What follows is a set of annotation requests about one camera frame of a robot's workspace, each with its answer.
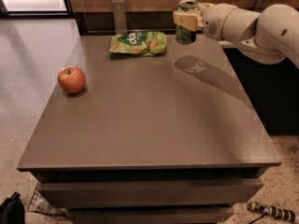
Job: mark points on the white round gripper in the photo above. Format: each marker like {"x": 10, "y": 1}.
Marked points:
{"x": 213, "y": 20}

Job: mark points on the lower grey drawer front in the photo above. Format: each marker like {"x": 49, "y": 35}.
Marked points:
{"x": 196, "y": 215}

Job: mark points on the red apple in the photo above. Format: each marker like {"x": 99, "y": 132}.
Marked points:
{"x": 72, "y": 80}

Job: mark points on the grey drawer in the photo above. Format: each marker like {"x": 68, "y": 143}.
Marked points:
{"x": 150, "y": 193}
{"x": 196, "y": 215}

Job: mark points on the wire basket on floor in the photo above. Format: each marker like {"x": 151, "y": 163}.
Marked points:
{"x": 39, "y": 205}

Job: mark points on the white power strip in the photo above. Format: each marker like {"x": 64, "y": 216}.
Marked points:
{"x": 272, "y": 211}

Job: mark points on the green rice chip bag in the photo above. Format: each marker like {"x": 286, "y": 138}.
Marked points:
{"x": 139, "y": 43}

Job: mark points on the black bag on floor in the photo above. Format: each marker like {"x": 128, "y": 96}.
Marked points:
{"x": 12, "y": 210}

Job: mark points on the upper grey drawer front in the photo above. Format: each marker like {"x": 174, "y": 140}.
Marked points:
{"x": 150, "y": 193}

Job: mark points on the metal wall bracket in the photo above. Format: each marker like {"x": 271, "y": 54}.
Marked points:
{"x": 119, "y": 15}
{"x": 260, "y": 5}

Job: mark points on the left metal wall bracket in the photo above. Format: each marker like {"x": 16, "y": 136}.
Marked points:
{"x": 119, "y": 15}

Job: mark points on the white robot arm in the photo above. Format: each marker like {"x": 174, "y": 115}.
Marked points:
{"x": 267, "y": 37}

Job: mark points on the right metal wall bracket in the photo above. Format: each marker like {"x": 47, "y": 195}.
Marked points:
{"x": 260, "y": 5}

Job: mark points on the green soda can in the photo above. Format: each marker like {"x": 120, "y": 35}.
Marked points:
{"x": 184, "y": 35}

